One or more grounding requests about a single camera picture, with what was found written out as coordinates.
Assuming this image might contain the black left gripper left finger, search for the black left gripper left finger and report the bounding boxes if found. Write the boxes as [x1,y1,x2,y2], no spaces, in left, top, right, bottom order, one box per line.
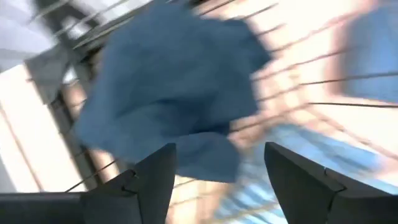
[80,142,178,224]

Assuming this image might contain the navy garment with patterned waistband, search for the navy garment with patterned waistband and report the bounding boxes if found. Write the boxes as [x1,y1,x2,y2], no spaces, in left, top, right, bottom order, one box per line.
[73,1,272,184]

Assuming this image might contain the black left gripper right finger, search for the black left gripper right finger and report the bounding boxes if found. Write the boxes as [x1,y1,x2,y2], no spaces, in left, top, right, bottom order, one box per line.
[264,141,398,224]

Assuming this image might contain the steel blue cloth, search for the steel blue cloth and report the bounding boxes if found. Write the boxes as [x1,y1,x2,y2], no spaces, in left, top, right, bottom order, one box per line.
[340,0,398,105]

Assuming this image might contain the wire mesh basket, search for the wire mesh basket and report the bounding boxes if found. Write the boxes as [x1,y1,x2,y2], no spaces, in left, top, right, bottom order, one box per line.
[26,0,398,224]

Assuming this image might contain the black aluminium table frame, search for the black aluminium table frame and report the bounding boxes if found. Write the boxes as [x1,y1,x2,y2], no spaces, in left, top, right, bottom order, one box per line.
[24,0,106,190]

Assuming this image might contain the light blue striped shirt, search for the light blue striped shirt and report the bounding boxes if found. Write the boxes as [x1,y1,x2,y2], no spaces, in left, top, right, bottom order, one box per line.
[214,123,398,224]

